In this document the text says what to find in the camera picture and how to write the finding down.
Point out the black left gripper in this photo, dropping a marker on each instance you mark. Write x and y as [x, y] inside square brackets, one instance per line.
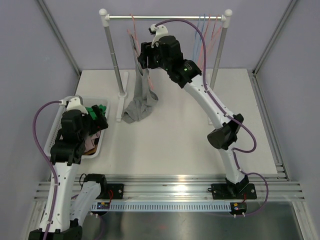
[101, 123]

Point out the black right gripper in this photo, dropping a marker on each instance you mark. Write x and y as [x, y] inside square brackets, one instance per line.
[147, 51]

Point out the green tank top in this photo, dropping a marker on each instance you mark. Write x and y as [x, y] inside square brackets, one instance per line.
[96, 111]

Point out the mauve pink tank top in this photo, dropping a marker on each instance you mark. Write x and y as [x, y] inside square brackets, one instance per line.
[91, 141]

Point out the brown tank top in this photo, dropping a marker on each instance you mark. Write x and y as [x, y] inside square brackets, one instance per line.
[90, 152]

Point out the blue hanger of mauve top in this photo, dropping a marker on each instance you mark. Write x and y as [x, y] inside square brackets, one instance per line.
[202, 32]

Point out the blue hanger of green top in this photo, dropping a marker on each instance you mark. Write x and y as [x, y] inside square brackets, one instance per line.
[196, 41]

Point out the pink hanger of black top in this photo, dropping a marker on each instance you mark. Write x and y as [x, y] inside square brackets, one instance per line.
[215, 33]

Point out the pink hanger of brown top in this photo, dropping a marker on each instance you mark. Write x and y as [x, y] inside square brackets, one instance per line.
[207, 37]

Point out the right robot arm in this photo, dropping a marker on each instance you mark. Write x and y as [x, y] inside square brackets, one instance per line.
[226, 127]

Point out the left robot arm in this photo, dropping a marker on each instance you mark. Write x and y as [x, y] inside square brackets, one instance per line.
[63, 217]

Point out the pink hanger of grey top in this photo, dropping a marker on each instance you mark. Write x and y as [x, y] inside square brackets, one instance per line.
[135, 32]

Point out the grey tank top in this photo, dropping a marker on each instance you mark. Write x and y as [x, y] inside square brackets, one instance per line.
[144, 99]

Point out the white plastic basket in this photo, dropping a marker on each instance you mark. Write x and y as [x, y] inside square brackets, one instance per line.
[87, 101]

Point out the silver clothes rack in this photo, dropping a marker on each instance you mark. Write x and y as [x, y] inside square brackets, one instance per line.
[225, 19]

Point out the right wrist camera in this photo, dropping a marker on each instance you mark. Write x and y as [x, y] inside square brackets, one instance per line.
[158, 32]

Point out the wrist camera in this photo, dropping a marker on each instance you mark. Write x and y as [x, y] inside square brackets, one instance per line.
[158, 32]
[73, 102]

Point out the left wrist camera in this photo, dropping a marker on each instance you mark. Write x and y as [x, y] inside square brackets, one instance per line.
[73, 102]

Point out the left aluminium frame post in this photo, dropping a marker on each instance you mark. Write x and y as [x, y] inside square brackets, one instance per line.
[57, 33]

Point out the aluminium frame post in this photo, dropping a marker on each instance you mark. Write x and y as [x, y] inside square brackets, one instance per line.
[57, 33]
[275, 35]

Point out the white slotted cable duct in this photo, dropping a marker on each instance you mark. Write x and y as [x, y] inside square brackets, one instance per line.
[178, 206]

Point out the right aluminium frame post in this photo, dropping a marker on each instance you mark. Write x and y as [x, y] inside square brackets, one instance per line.
[275, 35]

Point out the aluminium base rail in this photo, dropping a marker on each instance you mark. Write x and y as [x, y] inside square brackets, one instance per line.
[276, 187]

